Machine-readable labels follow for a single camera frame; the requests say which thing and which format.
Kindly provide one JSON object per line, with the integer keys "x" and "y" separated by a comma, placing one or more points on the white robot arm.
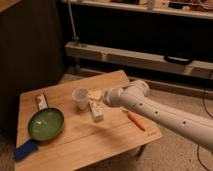
{"x": 134, "y": 97}

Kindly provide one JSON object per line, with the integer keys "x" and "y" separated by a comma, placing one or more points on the white carton box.
{"x": 96, "y": 111}

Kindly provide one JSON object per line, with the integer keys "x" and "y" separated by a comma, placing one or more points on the translucent plastic cup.
{"x": 80, "y": 97}

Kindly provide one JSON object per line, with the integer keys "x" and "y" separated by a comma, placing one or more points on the white lower shelf board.
{"x": 137, "y": 59}

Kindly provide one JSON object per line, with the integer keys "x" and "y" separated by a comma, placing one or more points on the orange carrot toy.
{"x": 132, "y": 116}

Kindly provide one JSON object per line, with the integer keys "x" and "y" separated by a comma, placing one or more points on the wooden table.
{"x": 82, "y": 141}

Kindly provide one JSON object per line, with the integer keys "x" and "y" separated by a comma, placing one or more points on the upper shelf board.
{"x": 142, "y": 8}

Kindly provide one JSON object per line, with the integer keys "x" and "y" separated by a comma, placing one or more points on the metal shelf post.
{"x": 75, "y": 38}

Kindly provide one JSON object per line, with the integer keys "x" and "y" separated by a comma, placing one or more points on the black handle on shelf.
{"x": 177, "y": 61}

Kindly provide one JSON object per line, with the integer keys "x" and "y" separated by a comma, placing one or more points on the green frying pan blue handle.
{"x": 44, "y": 125}

